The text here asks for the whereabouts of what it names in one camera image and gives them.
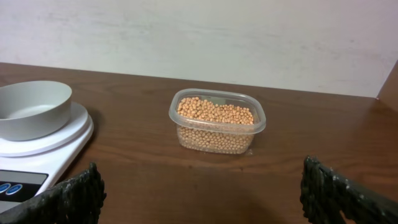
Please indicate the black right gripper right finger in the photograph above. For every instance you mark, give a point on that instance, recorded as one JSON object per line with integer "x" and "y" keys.
{"x": 327, "y": 197}

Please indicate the white digital kitchen scale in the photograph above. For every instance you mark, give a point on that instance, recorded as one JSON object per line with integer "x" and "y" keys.
{"x": 29, "y": 168}

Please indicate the grey round bowl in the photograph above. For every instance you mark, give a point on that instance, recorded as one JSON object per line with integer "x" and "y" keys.
{"x": 31, "y": 110}

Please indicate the pile of soybeans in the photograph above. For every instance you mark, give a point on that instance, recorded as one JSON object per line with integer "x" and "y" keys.
{"x": 212, "y": 131}

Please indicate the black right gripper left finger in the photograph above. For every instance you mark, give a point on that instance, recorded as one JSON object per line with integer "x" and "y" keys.
{"x": 77, "y": 200}

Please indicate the clear plastic container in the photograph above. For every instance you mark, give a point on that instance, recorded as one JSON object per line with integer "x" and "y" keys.
{"x": 220, "y": 98}

